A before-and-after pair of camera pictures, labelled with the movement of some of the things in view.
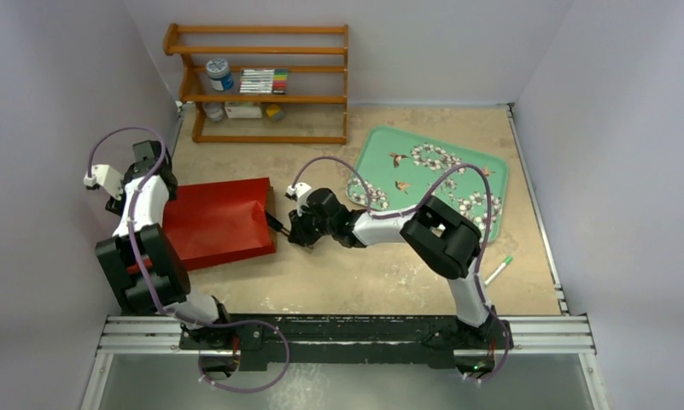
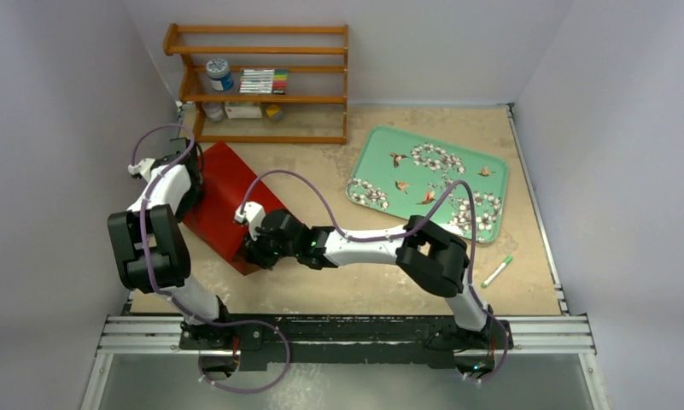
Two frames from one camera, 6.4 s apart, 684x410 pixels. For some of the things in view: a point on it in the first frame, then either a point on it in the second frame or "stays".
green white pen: x=495 y=273 stays
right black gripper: x=295 y=232 → x=260 y=248
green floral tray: x=397 y=171 stays
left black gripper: x=116 y=206 → x=185 y=207
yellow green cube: x=274 y=113 stays
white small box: x=243 y=112 stays
